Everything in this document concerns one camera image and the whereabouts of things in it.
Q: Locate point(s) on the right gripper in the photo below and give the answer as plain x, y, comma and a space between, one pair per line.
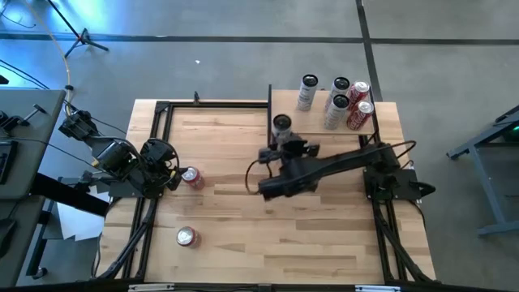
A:
296, 147

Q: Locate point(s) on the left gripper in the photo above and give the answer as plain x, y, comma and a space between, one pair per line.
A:
156, 156

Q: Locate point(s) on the white Celsius Arctic Vibe can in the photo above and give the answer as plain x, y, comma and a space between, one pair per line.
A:
281, 123
306, 95

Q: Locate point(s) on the red Fanta strawberry can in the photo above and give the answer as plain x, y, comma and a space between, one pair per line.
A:
194, 180

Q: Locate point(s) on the Celsius Tropical Vibe can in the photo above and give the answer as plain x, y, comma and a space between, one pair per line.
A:
334, 115

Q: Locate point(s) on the white slim can black lid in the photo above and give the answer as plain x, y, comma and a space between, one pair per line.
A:
337, 90

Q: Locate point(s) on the red Coca-Cola can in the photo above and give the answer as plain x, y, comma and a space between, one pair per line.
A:
357, 92
359, 117

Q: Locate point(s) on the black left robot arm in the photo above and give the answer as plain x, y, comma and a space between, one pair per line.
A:
113, 156

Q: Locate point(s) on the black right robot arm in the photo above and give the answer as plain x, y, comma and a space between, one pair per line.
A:
344, 160

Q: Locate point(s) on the red soda can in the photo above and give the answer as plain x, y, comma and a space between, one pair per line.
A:
188, 238

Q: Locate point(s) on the black clamp knob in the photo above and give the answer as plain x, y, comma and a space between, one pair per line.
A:
196, 97

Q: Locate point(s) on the white paper sheet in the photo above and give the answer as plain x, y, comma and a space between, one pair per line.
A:
77, 221

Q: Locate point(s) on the black desk beam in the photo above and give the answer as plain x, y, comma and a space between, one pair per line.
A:
69, 196

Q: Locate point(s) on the black desk leg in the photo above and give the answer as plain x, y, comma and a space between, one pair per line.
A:
38, 251

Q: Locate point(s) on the grey desk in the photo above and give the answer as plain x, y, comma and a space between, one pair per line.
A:
24, 101
20, 211

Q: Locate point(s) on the black tripod stand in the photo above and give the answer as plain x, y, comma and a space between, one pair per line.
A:
83, 39

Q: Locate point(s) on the black desk clamp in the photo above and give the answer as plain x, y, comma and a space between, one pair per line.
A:
18, 119

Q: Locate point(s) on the black keyboard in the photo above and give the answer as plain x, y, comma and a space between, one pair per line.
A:
6, 162

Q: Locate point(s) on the black computer mouse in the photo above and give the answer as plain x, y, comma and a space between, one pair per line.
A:
6, 235

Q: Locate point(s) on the black stand green light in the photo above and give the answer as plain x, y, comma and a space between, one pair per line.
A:
486, 140

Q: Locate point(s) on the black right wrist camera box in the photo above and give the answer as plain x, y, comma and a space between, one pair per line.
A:
267, 155

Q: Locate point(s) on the wooden shelf black frame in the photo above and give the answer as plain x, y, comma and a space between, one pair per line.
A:
304, 121

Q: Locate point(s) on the black table frame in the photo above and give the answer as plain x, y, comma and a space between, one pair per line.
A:
219, 104

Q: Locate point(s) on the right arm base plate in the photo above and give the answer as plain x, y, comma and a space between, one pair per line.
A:
405, 190

